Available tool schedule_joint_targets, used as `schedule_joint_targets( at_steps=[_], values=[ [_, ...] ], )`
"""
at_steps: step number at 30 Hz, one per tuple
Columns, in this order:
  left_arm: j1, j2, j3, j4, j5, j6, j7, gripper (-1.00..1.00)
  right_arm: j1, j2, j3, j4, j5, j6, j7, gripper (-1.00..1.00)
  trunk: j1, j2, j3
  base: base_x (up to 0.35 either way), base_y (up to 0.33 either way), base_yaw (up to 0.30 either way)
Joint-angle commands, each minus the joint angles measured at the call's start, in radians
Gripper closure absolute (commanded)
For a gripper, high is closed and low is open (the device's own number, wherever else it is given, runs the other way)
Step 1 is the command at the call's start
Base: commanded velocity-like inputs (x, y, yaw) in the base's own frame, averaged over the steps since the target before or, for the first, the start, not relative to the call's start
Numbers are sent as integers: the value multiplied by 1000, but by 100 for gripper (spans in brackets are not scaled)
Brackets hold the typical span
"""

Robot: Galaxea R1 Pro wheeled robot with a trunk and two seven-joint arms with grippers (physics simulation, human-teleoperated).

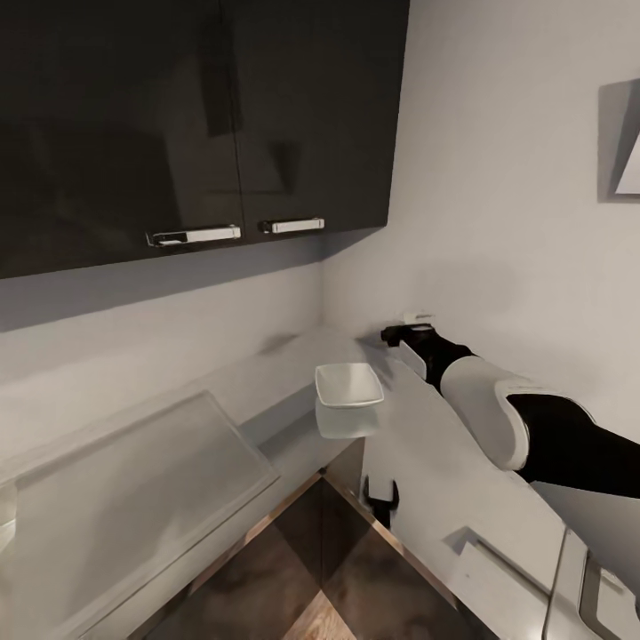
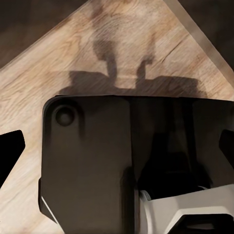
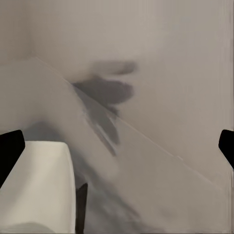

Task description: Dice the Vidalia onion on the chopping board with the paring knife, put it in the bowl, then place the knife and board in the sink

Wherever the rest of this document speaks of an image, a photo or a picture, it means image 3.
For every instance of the bowl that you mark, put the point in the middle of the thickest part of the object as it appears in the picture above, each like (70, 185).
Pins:
(39, 195)

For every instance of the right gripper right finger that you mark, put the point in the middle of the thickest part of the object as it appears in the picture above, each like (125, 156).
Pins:
(226, 145)

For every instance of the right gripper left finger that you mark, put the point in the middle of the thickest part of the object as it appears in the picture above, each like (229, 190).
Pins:
(12, 145)

